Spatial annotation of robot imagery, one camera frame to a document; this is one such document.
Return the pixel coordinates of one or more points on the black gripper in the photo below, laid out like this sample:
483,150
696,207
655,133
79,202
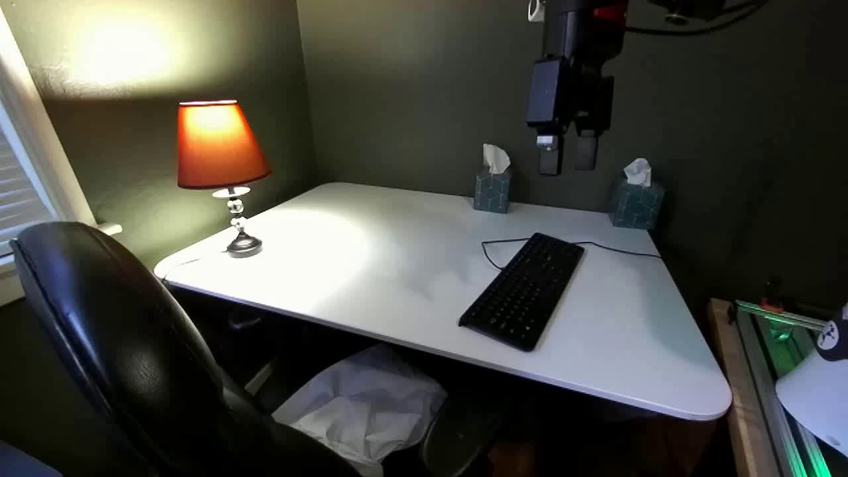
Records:
589,101

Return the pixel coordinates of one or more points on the black computer keyboard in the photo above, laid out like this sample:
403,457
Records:
525,292

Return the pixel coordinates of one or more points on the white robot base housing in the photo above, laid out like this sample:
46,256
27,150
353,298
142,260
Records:
823,398

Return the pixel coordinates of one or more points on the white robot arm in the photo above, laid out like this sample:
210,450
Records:
573,27

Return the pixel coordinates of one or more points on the teal tissue box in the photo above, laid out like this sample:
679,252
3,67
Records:
638,207
491,193

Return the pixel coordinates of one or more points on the orange shade table lamp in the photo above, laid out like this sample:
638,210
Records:
216,146

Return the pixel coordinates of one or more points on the black leather office chair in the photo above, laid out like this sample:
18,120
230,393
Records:
114,336

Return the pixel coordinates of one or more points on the white window blinds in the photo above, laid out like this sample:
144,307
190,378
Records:
18,196

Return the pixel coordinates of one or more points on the dark wrist camera box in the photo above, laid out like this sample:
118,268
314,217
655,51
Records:
544,95

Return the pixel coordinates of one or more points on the wooden stand with metal rail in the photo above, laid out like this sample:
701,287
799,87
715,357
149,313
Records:
737,398

